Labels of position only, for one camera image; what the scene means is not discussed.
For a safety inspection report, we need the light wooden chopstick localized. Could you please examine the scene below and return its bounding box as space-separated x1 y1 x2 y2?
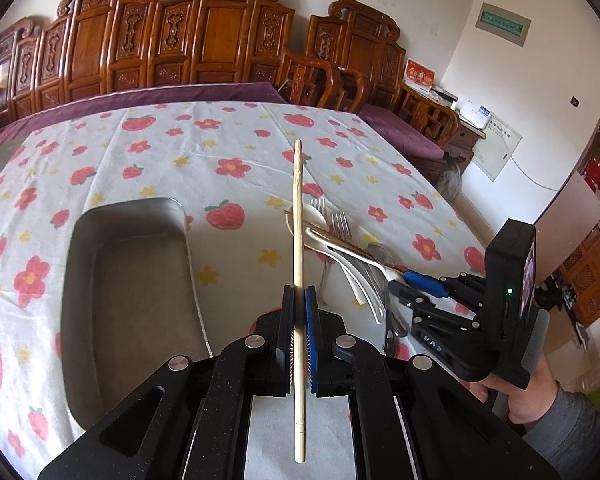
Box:
292 140 306 464

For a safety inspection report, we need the small white plastic spoon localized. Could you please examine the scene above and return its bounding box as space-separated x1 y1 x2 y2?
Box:
306 226 404 283

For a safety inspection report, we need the stainless steel fork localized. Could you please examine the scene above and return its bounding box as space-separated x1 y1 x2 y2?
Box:
332 211 408 337

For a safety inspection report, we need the large cream serving spoon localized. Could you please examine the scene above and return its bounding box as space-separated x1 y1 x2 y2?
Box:
284 202 387 325

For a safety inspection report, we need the stainless steel spoon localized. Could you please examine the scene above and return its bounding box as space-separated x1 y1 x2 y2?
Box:
367 243 396 266

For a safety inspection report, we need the grey sleeve right forearm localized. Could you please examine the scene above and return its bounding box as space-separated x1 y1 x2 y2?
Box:
522 388 600 479

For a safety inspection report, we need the person's right hand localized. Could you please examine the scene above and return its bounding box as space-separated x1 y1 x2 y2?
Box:
468 353 558 429

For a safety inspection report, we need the metal rectangular tray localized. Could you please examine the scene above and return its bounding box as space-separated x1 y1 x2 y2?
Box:
60 197 212 430

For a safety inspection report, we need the wooden side table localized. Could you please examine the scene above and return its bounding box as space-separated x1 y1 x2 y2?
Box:
445 120 484 172

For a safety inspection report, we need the red greeting card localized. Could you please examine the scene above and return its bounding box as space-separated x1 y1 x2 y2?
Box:
403 58 436 92

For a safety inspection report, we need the strawberry flower tablecloth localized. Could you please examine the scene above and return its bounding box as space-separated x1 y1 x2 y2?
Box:
0 102 484 479

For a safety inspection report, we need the carved wooden armchair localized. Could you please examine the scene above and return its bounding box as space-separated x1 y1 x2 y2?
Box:
304 0 460 160

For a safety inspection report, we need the carved wooden long sofa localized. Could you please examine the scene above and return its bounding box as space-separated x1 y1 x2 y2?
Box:
0 0 366 146

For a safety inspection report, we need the grey wall electrical panel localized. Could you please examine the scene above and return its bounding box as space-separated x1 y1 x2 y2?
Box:
476 2 531 48

